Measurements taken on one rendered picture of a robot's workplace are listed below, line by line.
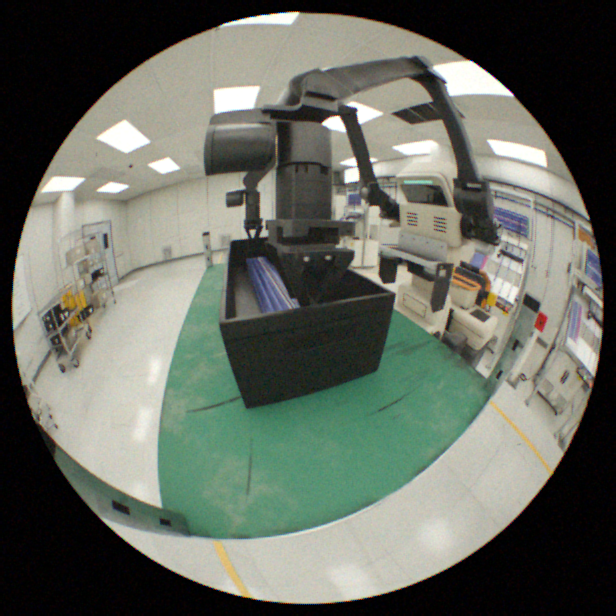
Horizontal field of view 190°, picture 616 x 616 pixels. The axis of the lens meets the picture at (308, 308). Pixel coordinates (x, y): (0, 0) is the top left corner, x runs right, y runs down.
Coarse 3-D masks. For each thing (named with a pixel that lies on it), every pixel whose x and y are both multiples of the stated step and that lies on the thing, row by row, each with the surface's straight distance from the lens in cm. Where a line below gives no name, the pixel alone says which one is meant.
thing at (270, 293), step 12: (252, 264) 60; (264, 264) 58; (252, 276) 48; (264, 276) 47; (276, 276) 46; (252, 288) 49; (264, 288) 39; (276, 288) 39; (264, 300) 34; (276, 300) 34; (288, 300) 33; (264, 312) 30
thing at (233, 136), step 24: (312, 96) 21; (336, 96) 22; (216, 120) 21; (240, 120) 21; (264, 120) 21; (312, 120) 23; (216, 144) 18; (240, 144) 18; (264, 144) 18; (216, 168) 19; (240, 168) 20; (264, 168) 20
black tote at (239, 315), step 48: (240, 240) 70; (240, 288) 51; (336, 288) 31; (384, 288) 22; (240, 336) 16; (288, 336) 17; (336, 336) 19; (384, 336) 23; (240, 384) 20; (288, 384) 21; (336, 384) 24
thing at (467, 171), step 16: (416, 80) 61; (432, 80) 59; (432, 96) 58; (448, 96) 59; (448, 112) 55; (448, 128) 55; (464, 128) 57; (464, 144) 53; (464, 160) 53; (464, 176) 53; (480, 176) 55
